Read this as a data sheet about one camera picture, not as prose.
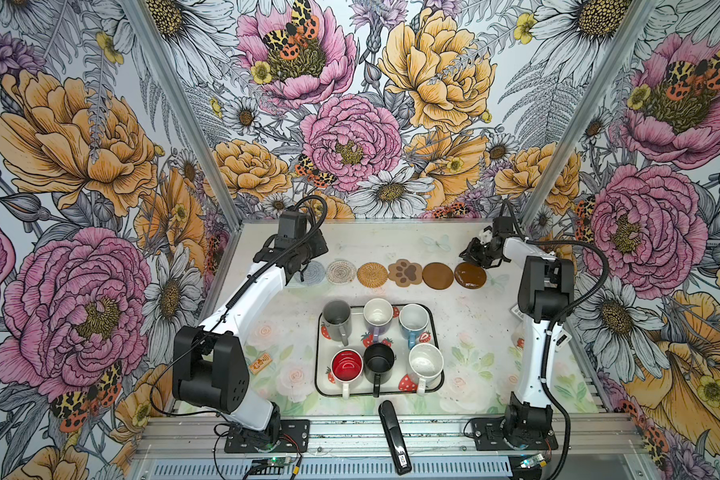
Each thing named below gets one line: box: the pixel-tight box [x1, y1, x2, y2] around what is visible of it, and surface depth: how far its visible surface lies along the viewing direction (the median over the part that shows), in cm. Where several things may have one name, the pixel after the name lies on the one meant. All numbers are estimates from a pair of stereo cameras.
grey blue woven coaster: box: [295, 260, 326, 286], surface depth 107 cm
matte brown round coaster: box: [422, 262, 454, 290], surface depth 107 cm
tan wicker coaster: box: [356, 262, 388, 289], surface depth 107 cm
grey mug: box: [321, 300, 353, 346], surface depth 87 cm
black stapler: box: [378, 400, 413, 476], surface depth 72 cm
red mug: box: [330, 348, 364, 400], surface depth 81 cm
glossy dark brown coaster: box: [454, 262, 487, 289], surface depth 107 cm
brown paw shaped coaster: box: [388, 259, 422, 288], surface depth 108 cm
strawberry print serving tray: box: [315, 304, 445, 396], surface depth 86 cm
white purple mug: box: [363, 298, 394, 343], surface depth 91 cm
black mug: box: [363, 342, 396, 398], surface depth 80 cm
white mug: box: [408, 342, 445, 395], surface depth 81 cm
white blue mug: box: [399, 303, 430, 350], surface depth 89 cm
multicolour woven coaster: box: [326, 259, 357, 285], surface depth 107 cm
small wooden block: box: [250, 353, 273, 375], surface depth 87 cm
